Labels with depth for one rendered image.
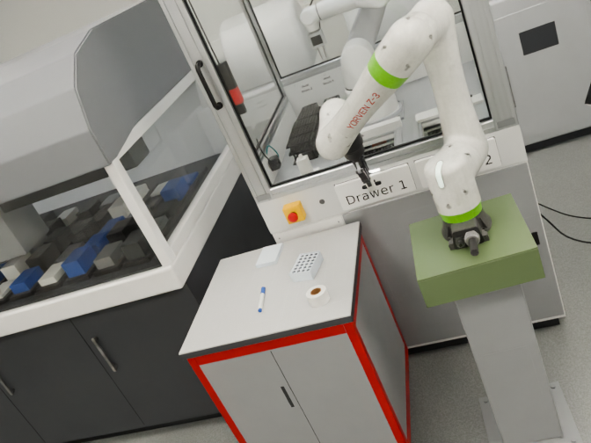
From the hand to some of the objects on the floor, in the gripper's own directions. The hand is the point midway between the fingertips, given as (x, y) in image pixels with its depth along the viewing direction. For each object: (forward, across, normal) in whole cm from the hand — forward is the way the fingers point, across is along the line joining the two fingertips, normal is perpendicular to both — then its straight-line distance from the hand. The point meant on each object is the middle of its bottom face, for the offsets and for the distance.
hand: (369, 184), depth 219 cm
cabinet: (+105, -20, +4) cm, 107 cm away
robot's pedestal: (+74, +67, +30) cm, 104 cm away
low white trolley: (+78, +54, -41) cm, 104 cm away
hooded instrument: (+101, -8, -173) cm, 200 cm away
